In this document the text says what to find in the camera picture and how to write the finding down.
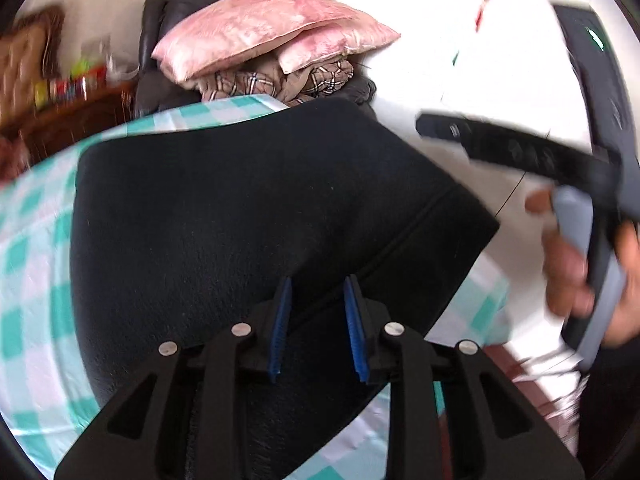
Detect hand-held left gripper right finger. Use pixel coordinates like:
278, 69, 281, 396
342, 275, 586, 480

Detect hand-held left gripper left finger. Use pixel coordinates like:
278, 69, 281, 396
54, 276, 293, 480

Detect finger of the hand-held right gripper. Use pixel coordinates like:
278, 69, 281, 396
416, 112, 622, 197

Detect black pants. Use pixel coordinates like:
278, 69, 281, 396
70, 97, 501, 480

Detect person's right hand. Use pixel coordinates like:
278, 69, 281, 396
525, 190, 640, 348

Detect white wardrobe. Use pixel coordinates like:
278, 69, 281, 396
282, 0, 640, 346

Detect small pink satin pillow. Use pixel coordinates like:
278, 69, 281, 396
277, 22, 402, 74

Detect green checked blanket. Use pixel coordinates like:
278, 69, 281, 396
0, 92, 511, 480

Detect brown plaid cloth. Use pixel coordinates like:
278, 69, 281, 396
200, 55, 356, 106

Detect person's dark clothing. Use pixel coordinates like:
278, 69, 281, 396
575, 340, 640, 480

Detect large pink satin pillow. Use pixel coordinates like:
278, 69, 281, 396
151, 0, 373, 83

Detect dark wooden nightstand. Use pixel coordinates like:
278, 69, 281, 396
0, 80, 136, 171

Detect cluster of small colourful bottles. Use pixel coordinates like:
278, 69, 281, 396
32, 55, 108, 108

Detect black leather chair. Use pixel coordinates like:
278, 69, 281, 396
132, 0, 376, 116

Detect tufted brown leather headboard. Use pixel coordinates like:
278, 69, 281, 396
0, 5, 66, 126

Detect thin black cable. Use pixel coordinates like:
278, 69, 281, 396
497, 130, 551, 218

